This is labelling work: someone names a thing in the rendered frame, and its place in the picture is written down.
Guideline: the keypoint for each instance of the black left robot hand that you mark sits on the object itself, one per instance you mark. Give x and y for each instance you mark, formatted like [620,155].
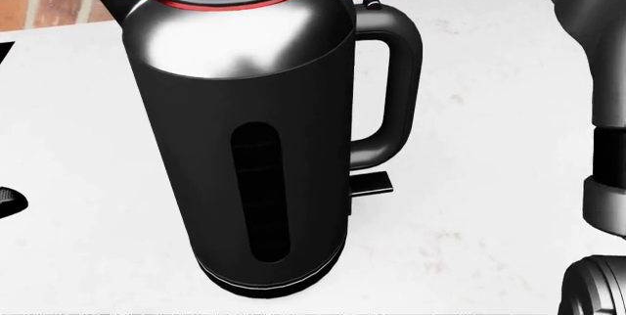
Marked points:
[11,203]

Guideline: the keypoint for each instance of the black kettle lid release button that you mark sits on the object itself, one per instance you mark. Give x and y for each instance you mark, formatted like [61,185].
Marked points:
[372,2]

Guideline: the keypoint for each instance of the black steel electric kettle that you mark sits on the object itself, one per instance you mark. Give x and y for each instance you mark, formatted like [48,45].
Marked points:
[254,102]

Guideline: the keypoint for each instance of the black kettle power base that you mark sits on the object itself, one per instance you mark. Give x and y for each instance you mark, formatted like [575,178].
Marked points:
[264,285]

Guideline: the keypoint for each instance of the black kettle power switch lever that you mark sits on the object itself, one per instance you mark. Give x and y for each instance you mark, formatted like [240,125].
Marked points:
[371,183]

